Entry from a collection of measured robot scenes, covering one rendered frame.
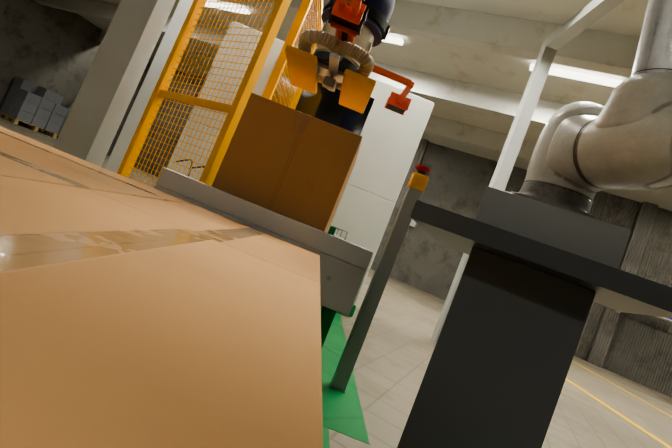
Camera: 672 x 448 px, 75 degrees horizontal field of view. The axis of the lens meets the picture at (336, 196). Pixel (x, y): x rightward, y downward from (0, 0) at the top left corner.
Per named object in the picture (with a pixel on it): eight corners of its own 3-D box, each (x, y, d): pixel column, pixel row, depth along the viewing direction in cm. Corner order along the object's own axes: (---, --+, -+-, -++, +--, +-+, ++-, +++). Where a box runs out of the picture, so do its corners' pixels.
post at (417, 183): (329, 382, 194) (411, 173, 201) (344, 387, 194) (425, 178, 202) (330, 387, 187) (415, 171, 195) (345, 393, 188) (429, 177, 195)
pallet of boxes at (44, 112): (39, 131, 1413) (56, 94, 1423) (55, 138, 1379) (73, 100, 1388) (-4, 116, 1293) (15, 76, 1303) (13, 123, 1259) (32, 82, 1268)
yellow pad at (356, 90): (338, 104, 164) (343, 92, 165) (362, 114, 165) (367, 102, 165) (343, 73, 131) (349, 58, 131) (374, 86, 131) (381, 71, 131)
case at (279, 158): (242, 211, 204) (275, 132, 207) (322, 243, 203) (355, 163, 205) (203, 203, 144) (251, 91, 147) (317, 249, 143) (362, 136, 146)
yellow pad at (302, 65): (290, 84, 164) (295, 72, 164) (315, 95, 164) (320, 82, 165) (284, 49, 130) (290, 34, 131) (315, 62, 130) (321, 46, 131)
